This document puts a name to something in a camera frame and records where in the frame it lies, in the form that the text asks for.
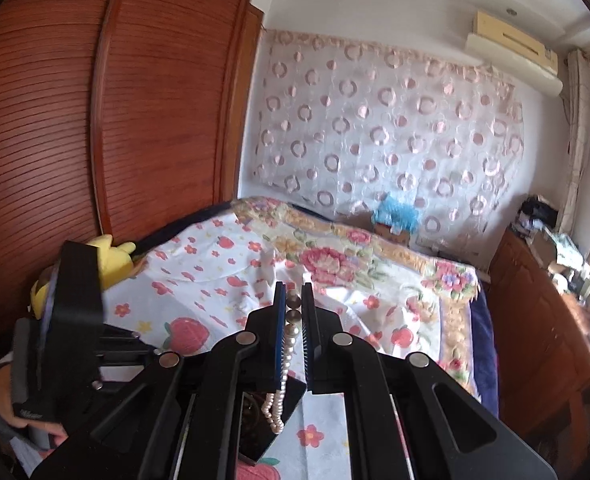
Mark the black storage box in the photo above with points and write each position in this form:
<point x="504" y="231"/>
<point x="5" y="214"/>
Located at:
<point x="256" y="435"/>

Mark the yellow plush toy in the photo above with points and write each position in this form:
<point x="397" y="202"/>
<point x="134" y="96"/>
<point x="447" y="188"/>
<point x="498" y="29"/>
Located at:
<point x="114" y="265"/>

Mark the wooden wardrobe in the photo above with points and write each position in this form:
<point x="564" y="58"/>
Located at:
<point x="115" y="117"/>

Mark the cabinet top clutter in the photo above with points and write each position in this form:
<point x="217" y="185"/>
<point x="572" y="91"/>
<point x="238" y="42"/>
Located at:
<point x="556" y="252"/>

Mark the person's left hand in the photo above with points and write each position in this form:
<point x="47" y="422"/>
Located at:
<point x="8" y="415"/>

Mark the wall air conditioner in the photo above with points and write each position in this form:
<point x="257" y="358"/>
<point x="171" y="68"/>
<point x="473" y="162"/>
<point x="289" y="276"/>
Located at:
<point x="512" y="51"/>

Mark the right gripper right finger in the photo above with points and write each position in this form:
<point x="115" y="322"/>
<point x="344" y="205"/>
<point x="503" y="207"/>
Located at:
<point x="313" y="344"/>

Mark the floral bed cover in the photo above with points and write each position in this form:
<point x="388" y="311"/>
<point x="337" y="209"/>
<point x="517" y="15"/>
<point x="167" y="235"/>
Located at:
<point x="398" y="300"/>

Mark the pink circle sheer curtain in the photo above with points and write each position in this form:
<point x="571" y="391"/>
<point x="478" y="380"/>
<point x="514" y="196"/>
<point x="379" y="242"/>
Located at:
<point x="342" y="125"/>

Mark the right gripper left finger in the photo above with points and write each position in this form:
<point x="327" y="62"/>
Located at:
<point x="277" y="335"/>

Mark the wooden side cabinet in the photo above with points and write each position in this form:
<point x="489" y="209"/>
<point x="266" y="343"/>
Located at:
<point x="543" y="347"/>

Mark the blue fluffy object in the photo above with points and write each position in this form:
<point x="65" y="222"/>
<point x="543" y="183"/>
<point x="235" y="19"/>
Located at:
<point x="397" y="216"/>

